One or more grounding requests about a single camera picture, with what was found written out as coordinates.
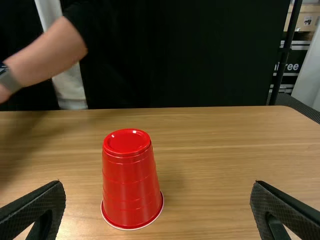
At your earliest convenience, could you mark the grey mesh chair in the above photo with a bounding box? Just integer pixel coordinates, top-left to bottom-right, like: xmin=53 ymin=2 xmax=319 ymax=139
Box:
xmin=266 ymin=92 xmax=320 ymax=113

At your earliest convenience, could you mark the cardboard box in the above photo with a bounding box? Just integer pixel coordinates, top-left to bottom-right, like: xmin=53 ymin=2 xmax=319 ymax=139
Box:
xmin=284 ymin=0 xmax=320 ymax=42

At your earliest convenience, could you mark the person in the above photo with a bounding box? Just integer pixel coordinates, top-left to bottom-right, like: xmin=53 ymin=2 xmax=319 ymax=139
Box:
xmin=0 ymin=0 xmax=173 ymax=111

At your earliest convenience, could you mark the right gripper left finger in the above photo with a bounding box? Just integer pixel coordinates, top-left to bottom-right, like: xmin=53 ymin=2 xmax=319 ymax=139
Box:
xmin=0 ymin=179 xmax=67 ymax=240

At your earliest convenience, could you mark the red cup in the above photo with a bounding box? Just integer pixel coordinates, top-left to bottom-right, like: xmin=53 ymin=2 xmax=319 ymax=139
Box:
xmin=100 ymin=128 xmax=165 ymax=231

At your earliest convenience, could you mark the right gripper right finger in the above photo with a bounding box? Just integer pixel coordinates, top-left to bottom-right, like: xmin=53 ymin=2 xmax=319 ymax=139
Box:
xmin=249 ymin=179 xmax=320 ymax=240

